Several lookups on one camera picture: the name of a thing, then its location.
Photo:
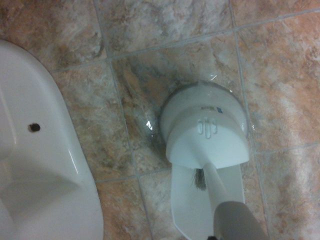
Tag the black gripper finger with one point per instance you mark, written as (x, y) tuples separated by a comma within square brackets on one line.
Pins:
[(212, 237)]

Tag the white toilet brush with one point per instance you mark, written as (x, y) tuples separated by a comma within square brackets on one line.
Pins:
[(240, 220)]

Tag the white toilet bowl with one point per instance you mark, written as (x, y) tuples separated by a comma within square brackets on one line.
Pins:
[(37, 140)]

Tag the white brush holder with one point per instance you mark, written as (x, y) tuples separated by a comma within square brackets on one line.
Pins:
[(200, 125)]

